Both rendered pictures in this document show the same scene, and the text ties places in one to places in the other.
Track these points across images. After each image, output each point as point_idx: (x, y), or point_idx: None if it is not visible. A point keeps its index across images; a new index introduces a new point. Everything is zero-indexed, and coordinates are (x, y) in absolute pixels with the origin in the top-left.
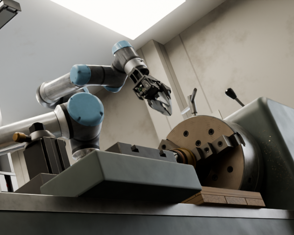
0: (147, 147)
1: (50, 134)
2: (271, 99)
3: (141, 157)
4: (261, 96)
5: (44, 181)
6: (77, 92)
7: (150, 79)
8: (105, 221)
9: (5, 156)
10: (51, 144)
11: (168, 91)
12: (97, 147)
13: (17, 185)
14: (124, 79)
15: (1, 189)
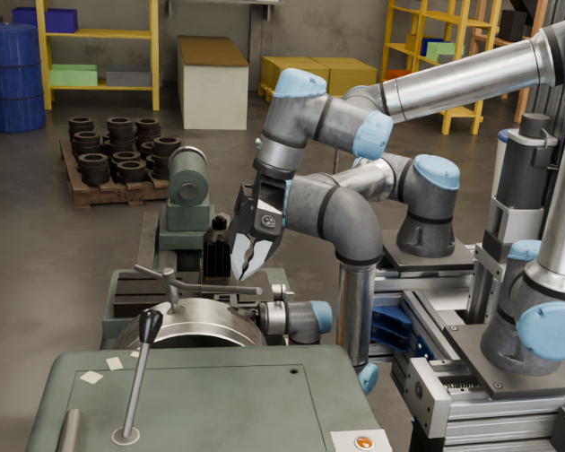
0: (116, 287)
1: (205, 232)
2: (48, 378)
3: (108, 289)
4: (61, 354)
5: (199, 265)
6: None
7: (239, 198)
8: None
9: (508, 176)
10: (203, 241)
11: (228, 236)
12: (337, 254)
13: (504, 230)
14: (337, 148)
15: (486, 226)
